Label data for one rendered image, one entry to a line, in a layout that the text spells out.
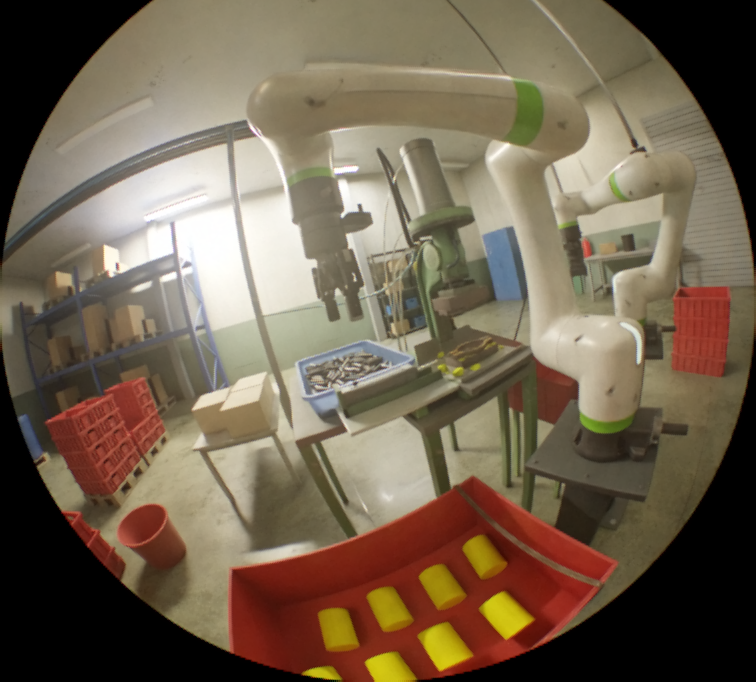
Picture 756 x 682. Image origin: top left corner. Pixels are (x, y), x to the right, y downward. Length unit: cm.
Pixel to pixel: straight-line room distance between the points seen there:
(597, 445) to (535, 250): 39
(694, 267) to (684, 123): 255
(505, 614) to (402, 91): 86
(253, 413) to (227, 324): 431
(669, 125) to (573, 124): 566
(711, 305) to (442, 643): 259
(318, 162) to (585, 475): 70
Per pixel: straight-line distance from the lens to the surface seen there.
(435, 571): 69
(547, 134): 43
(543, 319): 56
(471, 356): 83
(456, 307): 78
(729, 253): 598
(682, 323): 275
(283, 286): 588
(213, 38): 334
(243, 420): 191
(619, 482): 54
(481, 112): 38
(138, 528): 241
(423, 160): 85
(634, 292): 99
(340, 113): 35
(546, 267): 54
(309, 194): 41
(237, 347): 604
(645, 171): 78
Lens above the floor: 132
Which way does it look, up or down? 4 degrees down
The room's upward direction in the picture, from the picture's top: 15 degrees counter-clockwise
